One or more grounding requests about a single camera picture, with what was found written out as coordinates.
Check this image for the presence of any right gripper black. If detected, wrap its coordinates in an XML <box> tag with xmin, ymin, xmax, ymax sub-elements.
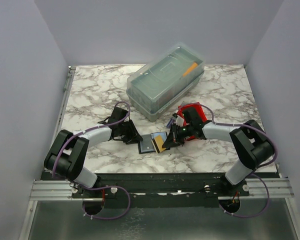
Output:
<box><xmin>162</xmin><ymin>123</ymin><xmax>193</xmax><ymax>149</ymax></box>

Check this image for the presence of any gold magnetic stripe card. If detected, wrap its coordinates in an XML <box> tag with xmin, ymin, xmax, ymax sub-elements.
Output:
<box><xmin>151</xmin><ymin>135</ymin><xmax>166</xmax><ymax>154</ymax></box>

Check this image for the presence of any black card holder wallet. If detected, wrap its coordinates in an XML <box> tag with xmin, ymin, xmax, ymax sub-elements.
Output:
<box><xmin>138</xmin><ymin>131</ymin><xmax>171</xmax><ymax>154</ymax></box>

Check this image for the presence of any red plastic bin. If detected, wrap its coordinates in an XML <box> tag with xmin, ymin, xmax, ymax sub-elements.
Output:
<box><xmin>177</xmin><ymin>102</ymin><xmax>207</xmax><ymax>125</ymax></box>

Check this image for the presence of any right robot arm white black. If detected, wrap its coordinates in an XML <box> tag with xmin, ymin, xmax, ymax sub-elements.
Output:
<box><xmin>162</xmin><ymin>106</ymin><xmax>276</xmax><ymax>196</ymax></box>

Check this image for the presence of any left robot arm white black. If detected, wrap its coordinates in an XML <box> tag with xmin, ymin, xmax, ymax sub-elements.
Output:
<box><xmin>43</xmin><ymin>101</ymin><xmax>143</xmax><ymax>198</ymax></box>

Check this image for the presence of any blue red screwdriver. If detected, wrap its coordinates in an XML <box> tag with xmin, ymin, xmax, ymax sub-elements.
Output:
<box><xmin>166</xmin><ymin>117</ymin><xmax>175</xmax><ymax>128</ymax></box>

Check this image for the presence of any clear plastic storage box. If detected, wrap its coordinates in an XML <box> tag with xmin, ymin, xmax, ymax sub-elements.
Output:
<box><xmin>126</xmin><ymin>44</ymin><xmax>205</xmax><ymax>122</ymax></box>

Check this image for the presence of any orange tool inside box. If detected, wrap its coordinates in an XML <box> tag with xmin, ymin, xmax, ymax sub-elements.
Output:
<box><xmin>182</xmin><ymin>62</ymin><xmax>198</xmax><ymax>77</ymax></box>

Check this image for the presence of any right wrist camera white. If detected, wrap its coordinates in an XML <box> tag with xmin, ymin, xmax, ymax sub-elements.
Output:
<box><xmin>175</xmin><ymin>115</ymin><xmax>185</xmax><ymax>127</ymax></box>

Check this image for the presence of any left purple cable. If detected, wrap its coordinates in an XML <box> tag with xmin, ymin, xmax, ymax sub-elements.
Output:
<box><xmin>51</xmin><ymin>101</ymin><xmax>131</xmax><ymax>176</ymax></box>

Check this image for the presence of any purple cable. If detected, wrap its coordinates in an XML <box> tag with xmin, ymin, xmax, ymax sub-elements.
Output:
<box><xmin>51</xmin><ymin>101</ymin><xmax>131</xmax><ymax>176</ymax></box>
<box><xmin>194</xmin><ymin>103</ymin><xmax>278</xmax><ymax>167</ymax></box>

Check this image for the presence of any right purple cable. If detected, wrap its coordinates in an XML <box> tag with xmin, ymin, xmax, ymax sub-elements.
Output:
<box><xmin>194</xmin><ymin>103</ymin><xmax>278</xmax><ymax>167</ymax></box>

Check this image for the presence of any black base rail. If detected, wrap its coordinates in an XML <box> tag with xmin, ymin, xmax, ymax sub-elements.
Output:
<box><xmin>72</xmin><ymin>173</ymin><xmax>249</xmax><ymax>209</ymax></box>

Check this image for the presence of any aluminium frame rail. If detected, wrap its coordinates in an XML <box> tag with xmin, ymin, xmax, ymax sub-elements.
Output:
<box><xmin>29</xmin><ymin>180</ymin><xmax>72</xmax><ymax>201</ymax></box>

